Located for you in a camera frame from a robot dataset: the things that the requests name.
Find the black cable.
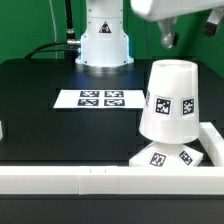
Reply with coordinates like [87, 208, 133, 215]
[24, 0, 82, 60]

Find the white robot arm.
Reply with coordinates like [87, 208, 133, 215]
[75, 0, 224, 71]

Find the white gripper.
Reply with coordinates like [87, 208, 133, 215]
[130, 0, 224, 49]

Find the white lamp base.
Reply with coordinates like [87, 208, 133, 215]
[129, 142, 203, 168]

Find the white lamp shade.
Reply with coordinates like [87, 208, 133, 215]
[139, 59, 199, 144]

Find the white marker sheet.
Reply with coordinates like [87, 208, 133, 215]
[54, 90, 145, 109]

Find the white fence wall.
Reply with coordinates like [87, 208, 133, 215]
[0, 122, 224, 195]

